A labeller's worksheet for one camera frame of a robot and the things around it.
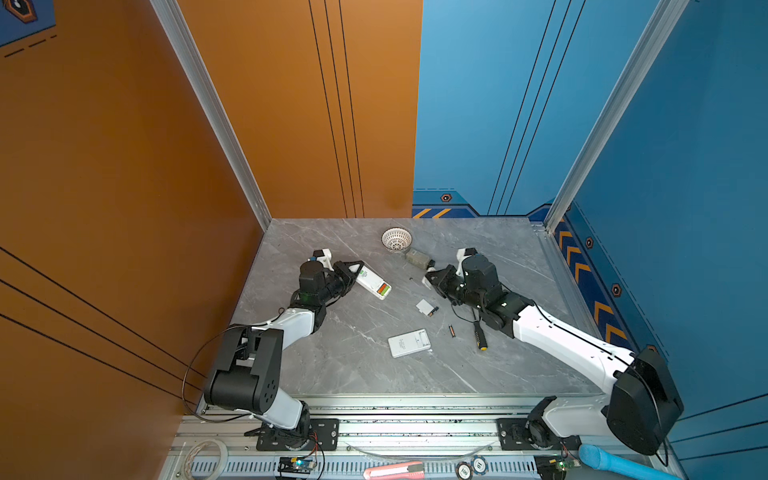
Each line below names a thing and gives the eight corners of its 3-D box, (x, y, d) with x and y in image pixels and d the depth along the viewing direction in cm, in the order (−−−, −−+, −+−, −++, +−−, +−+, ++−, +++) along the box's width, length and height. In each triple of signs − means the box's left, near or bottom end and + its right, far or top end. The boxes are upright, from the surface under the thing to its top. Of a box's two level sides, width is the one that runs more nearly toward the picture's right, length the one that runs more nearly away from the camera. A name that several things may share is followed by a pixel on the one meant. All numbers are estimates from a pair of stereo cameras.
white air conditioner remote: (393, 359, 88) (393, 356, 86) (387, 340, 92) (387, 337, 90) (431, 347, 90) (431, 344, 88) (424, 329, 94) (424, 326, 92)
